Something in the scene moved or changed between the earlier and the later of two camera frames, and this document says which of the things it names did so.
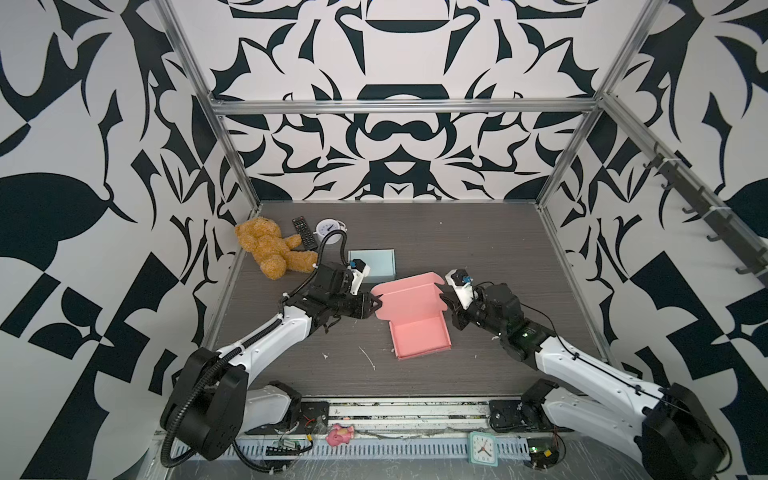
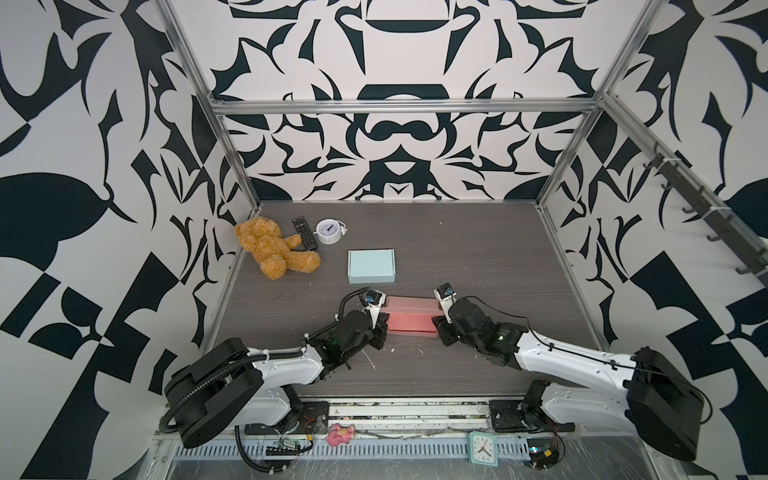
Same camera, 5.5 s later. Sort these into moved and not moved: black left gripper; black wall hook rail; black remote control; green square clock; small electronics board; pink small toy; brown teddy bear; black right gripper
Moved: black left gripper; black right gripper
Not moved: black remote control; black wall hook rail; pink small toy; green square clock; small electronics board; brown teddy bear
